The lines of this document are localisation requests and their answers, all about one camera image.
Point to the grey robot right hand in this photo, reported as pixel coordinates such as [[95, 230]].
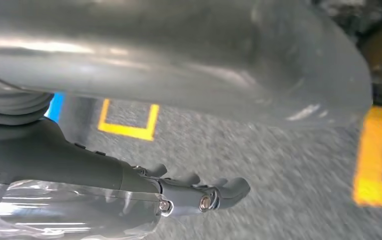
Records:
[[144, 49]]

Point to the blue steel storage rack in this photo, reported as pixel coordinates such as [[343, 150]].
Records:
[[56, 106]]

